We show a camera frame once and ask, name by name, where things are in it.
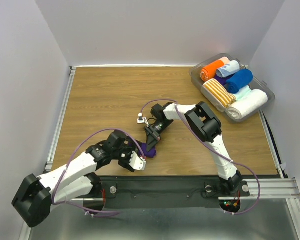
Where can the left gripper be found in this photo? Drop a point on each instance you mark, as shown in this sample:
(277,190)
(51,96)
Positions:
(125,163)

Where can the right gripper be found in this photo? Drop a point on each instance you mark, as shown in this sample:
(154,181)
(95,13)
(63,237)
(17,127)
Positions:
(151,141)

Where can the purple towel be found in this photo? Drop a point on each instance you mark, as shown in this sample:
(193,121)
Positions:
(221,80)
(147,153)

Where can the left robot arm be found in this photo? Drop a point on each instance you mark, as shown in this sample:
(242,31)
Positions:
(37,195)

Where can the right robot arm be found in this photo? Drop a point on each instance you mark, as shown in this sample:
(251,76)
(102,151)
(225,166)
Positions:
(205,126)

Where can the orange striped rolled towel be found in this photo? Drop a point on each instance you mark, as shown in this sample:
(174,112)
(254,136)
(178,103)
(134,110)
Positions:
(219,92)

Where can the purple rolled towel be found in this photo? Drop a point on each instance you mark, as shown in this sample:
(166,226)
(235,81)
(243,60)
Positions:
(221,80)

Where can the white rolled towel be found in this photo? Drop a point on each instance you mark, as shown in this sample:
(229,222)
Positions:
(248,104)

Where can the pale teal rolled towel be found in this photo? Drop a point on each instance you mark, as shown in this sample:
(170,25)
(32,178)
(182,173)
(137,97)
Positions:
(242,92)

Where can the light blue patterned rolled towel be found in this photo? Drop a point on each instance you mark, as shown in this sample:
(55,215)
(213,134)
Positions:
(228,69)

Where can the clear plastic bin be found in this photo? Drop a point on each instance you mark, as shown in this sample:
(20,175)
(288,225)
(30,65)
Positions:
(254,84)

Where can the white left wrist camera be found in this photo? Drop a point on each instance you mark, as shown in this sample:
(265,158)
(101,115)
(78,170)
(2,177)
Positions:
(137,162)

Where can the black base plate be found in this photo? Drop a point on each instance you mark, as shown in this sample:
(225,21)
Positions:
(161,192)

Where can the aluminium frame rail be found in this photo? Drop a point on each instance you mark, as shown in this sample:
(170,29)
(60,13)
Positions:
(264,189)

